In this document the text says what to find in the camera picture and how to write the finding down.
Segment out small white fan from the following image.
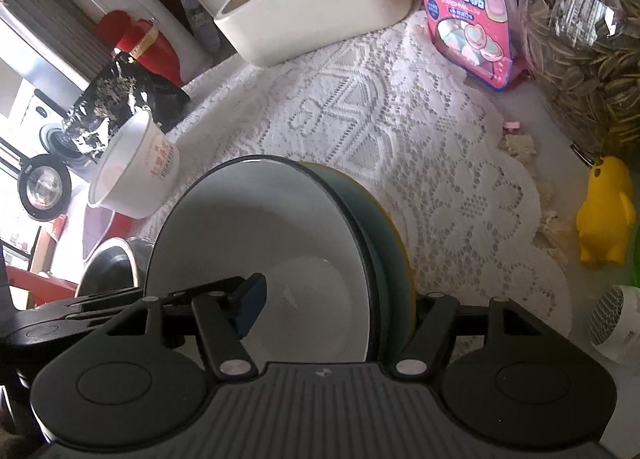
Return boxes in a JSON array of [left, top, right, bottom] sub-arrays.
[[588, 286, 639, 365]]

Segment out yellow duck toy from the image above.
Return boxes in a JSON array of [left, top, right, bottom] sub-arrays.
[[576, 156, 637, 267]]

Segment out stainless steel bowl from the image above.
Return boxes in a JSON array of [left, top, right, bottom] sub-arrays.
[[75, 237, 153, 297]]

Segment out clear jar sunflower seeds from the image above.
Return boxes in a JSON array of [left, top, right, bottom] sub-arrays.
[[518, 0, 639, 166]]

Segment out white bowl yellow rim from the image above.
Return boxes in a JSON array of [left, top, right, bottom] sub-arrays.
[[305, 163, 416, 361]]

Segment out black patterned snack bag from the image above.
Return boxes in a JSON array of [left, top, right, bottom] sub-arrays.
[[63, 52, 190, 162]]

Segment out white lace tablecloth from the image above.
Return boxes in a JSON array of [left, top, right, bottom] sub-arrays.
[[139, 10, 574, 340]]

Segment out washing machine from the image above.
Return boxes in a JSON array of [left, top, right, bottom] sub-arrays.
[[34, 88, 94, 171]]

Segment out red chair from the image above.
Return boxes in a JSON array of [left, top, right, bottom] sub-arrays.
[[6, 214, 77, 306]]

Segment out pink marshmallow bag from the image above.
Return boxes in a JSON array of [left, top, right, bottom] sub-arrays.
[[423, 0, 524, 92]]

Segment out blue enamel bowl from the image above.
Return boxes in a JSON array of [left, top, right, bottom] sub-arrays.
[[145, 156, 382, 367]]

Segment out cream tissue box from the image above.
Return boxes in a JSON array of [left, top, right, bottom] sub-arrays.
[[214, 0, 412, 68]]

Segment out small white printed bowl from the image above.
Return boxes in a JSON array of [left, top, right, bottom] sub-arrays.
[[88, 111, 180, 219]]

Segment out red container gold band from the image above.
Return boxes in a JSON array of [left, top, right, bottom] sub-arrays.
[[93, 10, 183, 86]]

